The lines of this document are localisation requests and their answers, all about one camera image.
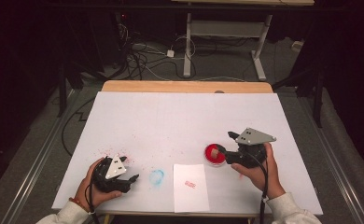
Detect large white board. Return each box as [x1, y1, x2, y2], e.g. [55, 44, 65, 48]
[51, 91, 324, 217]

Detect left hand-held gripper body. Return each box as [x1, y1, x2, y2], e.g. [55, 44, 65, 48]
[91, 155, 132, 194]

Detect black stand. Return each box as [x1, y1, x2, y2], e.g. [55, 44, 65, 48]
[56, 61, 85, 119]
[272, 65, 325, 129]

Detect long black floor cable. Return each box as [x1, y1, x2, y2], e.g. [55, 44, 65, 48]
[61, 97, 96, 157]

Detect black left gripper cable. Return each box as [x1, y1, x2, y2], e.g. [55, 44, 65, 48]
[84, 159, 102, 224]

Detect bundle of black floor cables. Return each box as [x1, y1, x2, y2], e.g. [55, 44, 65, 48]
[117, 21, 200, 82]

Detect person's right hand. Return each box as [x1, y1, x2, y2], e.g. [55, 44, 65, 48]
[231, 142, 287, 201]

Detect white metal desk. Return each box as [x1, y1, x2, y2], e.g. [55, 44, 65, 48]
[170, 0, 315, 82]

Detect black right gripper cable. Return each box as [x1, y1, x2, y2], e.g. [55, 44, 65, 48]
[247, 151, 270, 224]

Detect white paper sheet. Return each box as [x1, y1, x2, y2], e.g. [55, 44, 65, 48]
[173, 163, 211, 214]

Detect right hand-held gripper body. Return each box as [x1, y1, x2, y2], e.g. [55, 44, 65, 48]
[225, 127, 277, 170]

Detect metal floor rail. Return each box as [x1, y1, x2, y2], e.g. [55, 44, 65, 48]
[0, 89, 76, 224]
[297, 95, 364, 224]

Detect orange bracelet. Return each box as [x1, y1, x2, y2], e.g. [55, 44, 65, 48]
[68, 196, 90, 214]

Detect round red ink pad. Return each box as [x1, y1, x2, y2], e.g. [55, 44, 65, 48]
[203, 143, 228, 167]

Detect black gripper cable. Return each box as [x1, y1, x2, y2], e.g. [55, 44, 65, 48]
[84, 159, 102, 224]
[247, 151, 270, 224]

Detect white box on floor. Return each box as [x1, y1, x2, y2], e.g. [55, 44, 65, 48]
[290, 39, 305, 52]

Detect person's left hand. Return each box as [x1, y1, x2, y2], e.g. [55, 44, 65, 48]
[74, 157, 123, 211]

